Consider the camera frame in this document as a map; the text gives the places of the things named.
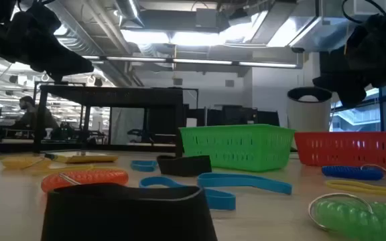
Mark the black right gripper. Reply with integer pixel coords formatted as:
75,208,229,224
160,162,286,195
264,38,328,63
312,6,386,108

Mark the blue coil keychain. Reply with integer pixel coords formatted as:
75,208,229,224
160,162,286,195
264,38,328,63
321,163,386,181

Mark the yellow rubber band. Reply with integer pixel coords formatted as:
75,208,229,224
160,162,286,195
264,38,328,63
21,164,122,177
324,179,386,198

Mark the yellow sticky notes pack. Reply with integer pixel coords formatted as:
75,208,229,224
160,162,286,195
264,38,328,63
44,151,119,165

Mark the light blue rubber band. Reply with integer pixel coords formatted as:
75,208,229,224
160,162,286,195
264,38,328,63
198,172,294,195
130,159,159,173
138,176,237,212

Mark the orange coil keychain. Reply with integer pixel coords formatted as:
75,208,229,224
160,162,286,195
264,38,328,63
40,168,129,193

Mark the green coil keychain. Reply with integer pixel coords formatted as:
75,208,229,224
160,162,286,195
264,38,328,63
308,192,386,241

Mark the black elastic wristband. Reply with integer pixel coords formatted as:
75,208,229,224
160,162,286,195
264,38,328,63
40,182,219,241
156,154,213,177

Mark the white cylinder bin black rim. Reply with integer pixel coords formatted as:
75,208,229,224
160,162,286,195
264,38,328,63
286,86,334,150

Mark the red plastic basket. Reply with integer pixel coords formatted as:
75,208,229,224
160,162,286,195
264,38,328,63
294,131,386,168

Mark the person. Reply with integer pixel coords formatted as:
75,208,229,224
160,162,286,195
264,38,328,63
11,95,60,140

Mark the black mesh metal shelf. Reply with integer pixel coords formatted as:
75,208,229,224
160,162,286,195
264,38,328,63
33,84,186,157

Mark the green plastic basket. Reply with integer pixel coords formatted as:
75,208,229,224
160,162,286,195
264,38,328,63
178,123,296,173

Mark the long ceiling light bar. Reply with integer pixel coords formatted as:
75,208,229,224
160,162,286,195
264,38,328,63
82,55,300,70

